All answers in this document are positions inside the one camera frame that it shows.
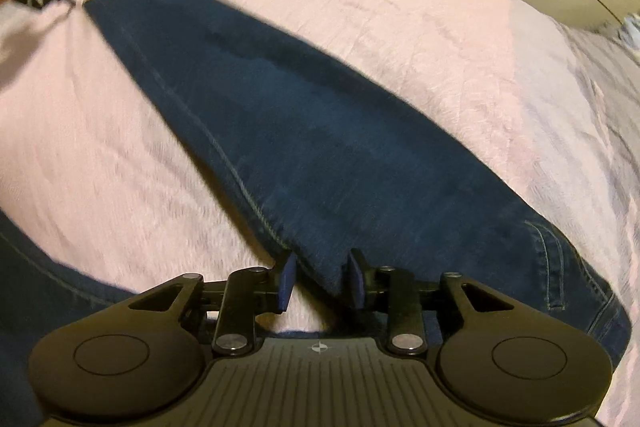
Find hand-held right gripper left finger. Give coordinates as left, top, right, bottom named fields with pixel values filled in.
left=130, top=252, right=297, bottom=356

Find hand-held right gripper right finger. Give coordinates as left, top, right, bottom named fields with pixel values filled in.
left=347, top=248, right=516, bottom=356

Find dark blue denim jeans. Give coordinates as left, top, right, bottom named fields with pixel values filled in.
left=0, top=0, right=633, bottom=408

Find bed with striped cover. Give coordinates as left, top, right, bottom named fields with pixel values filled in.
left=0, top=0, right=640, bottom=408

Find light blue cloth bundle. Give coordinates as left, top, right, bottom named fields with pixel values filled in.
left=617, top=13, right=640, bottom=42

